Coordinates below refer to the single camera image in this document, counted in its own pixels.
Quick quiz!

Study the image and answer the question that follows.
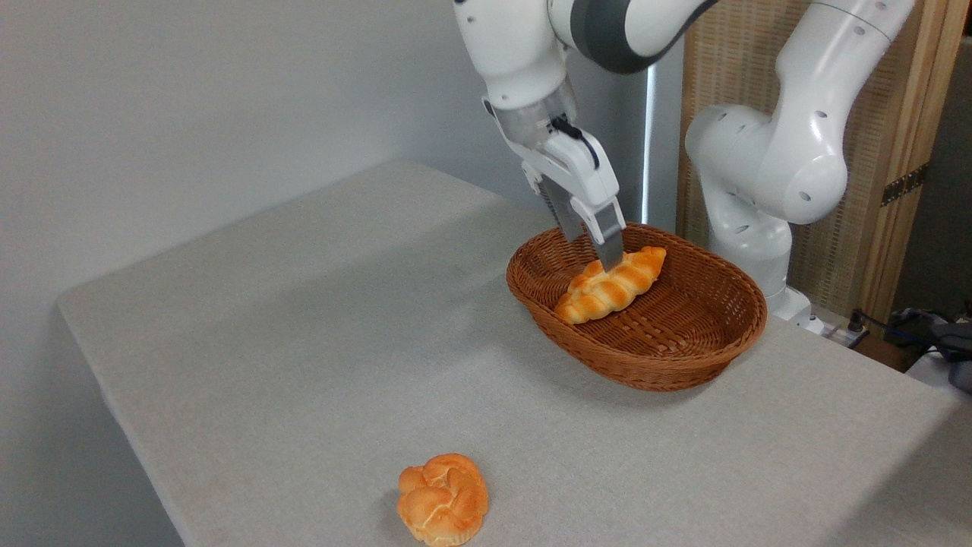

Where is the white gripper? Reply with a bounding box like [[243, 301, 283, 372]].
[[483, 97, 629, 272]]

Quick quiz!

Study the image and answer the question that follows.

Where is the long braided bread loaf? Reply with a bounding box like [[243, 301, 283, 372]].
[[554, 245, 667, 325]]

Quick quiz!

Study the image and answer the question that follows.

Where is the brown oval wicker basket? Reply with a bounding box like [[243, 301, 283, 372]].
[[506, 220, 768, 393]]

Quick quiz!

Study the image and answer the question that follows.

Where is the round knotted bread roll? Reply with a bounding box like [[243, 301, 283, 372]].
[[396, 454, 490, 547]]

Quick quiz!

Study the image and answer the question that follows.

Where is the white power strip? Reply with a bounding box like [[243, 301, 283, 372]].
[[805, 314, 868, 348]]

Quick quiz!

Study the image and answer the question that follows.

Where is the metal screen hinge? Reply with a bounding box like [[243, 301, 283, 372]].
[[881, 163, 929, 207]]

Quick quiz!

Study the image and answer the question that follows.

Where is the grey tablecloth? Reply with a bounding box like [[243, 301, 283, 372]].
[[55, 160, 972, 547]]

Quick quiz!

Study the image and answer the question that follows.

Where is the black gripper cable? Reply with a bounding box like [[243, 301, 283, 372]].
[[551, 115, 601, 169]]

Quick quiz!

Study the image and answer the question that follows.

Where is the black power cable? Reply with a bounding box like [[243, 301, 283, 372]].
[[847, 308, 939, 352]]

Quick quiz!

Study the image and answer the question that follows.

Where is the grey bundle of cables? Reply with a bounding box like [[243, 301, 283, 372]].
[[896, 306, 972, 394]]

